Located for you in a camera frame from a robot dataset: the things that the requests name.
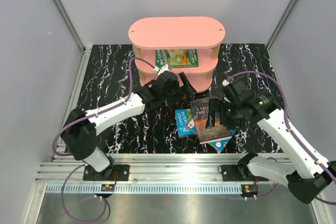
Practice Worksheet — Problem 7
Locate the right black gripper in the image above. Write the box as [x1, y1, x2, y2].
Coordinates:
[205, 98, 245, 131]

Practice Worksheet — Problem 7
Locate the dark tale of two cities book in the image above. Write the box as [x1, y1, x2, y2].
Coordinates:
[190, 97, 235, 144]

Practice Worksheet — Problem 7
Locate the green 104-storey treehouse book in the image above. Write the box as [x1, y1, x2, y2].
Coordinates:
[155, 49, 199, 68]

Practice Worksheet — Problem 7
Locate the blue back-cover treehouse book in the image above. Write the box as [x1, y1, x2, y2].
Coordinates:
[208, 134, 234, 153]

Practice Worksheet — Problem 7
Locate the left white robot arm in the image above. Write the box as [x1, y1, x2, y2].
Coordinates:
[60, 70, 196, 180]

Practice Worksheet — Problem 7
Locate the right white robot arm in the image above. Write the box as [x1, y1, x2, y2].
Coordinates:
[206, 80, 335, 204]

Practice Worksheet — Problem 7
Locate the blue 26-storey treehouse book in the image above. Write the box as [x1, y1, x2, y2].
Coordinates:
[175, 109, 197, 137]

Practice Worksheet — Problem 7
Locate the pink three-tier shelf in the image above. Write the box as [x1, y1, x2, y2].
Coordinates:
[129, 16, 226, 93]

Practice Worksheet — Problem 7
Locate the black marble mat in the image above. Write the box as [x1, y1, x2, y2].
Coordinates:
[77, 44, 281, 154]

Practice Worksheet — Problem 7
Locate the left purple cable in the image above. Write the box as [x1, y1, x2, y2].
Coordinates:
[51, 57, 160, 222]

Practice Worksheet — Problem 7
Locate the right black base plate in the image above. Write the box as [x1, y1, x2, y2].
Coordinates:
[218, 165, 255, 182]

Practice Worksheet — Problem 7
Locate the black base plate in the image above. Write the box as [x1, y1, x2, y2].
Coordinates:
[218, 165, 255, 182]
[83, 164, 130, 182]

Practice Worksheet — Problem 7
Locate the aluminium mounting rail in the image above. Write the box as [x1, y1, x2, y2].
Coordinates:
[35, 153, 297, 185]

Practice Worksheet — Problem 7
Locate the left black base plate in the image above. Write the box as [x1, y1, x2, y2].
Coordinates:
[83, 164, 130, 182]

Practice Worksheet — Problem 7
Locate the white slotted cable duct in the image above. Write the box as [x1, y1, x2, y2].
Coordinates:
[46, 183, 258, 195]

